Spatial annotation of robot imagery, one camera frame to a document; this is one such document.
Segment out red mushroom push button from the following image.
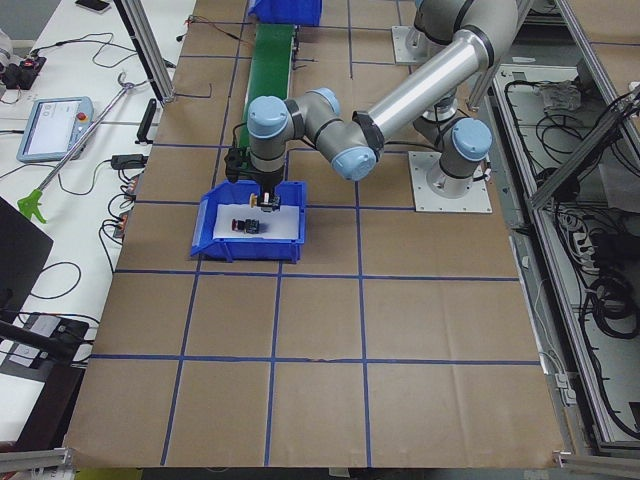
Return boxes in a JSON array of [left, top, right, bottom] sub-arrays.
[[231, 218, 266, 235]]

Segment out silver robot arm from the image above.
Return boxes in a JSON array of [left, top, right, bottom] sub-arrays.
[[246, 1, 518, 212]]

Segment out yellow mushroom push button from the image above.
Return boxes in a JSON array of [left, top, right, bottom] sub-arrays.
[[249, 192, 280, 213]]

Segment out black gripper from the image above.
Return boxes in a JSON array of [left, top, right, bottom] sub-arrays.
[[250, 160, 284, 210]]

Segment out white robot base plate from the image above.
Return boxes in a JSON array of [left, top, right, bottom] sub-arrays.
[[408, 151, 492, 214]]

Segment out blue plastic bin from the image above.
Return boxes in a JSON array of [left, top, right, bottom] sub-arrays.
[[190, 180, 306, 263], [249, 0, 323, 26]]

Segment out aluminium profile post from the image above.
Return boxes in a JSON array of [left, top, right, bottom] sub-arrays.
[[114, 0, 175, 105]]

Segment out green conveyor belt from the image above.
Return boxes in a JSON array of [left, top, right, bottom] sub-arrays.
[[242, 23, 296, 122]]

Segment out left blue plastic bin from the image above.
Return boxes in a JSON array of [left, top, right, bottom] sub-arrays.
[[190, 180, 306, 263]]

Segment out black handle bar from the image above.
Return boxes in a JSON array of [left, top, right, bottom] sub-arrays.
[[135, 98, 157, 145]]

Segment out red black wire pair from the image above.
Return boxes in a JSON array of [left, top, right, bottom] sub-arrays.
[[183, 14, 256, 51]]

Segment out right blue plastic bin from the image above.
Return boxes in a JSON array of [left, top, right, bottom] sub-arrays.
[[249, 0, 323, 26]]

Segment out white foam pad left bin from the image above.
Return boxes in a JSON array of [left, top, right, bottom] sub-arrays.
[[212, 204, 304, 240]]

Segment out black monitor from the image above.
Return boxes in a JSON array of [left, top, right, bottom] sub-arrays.
[[0, 198, 53, 323]]

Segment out black power adapter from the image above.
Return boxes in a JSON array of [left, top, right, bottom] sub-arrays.
[[110, 154, 148, 170]]

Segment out teach pendant tablet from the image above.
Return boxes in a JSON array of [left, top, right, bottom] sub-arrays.
[[16, 96, 94, 163]]

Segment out green handled reach grabber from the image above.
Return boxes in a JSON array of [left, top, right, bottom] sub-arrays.
[[17, 72, 136, 224]]

